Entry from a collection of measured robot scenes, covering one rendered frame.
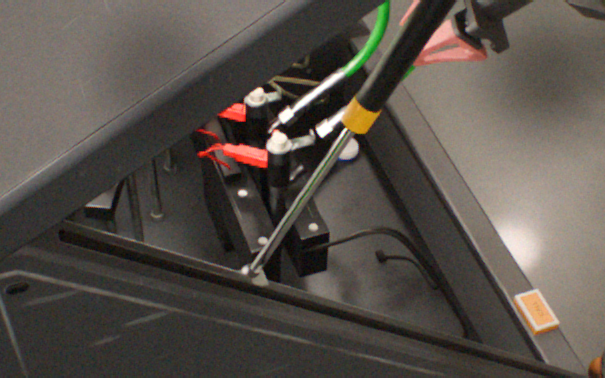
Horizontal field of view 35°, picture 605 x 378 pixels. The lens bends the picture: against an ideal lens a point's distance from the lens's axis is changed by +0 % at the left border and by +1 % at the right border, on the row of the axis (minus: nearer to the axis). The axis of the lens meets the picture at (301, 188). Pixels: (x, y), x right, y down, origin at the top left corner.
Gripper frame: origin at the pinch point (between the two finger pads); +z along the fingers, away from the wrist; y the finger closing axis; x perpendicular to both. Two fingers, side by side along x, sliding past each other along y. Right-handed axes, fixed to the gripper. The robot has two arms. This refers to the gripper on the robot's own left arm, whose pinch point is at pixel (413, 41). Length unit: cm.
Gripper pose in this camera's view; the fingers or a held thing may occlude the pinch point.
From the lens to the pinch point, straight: 107.9
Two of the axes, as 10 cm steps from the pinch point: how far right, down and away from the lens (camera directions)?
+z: -7.3, 4.0, 5.5
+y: 1.3, 8.8, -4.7
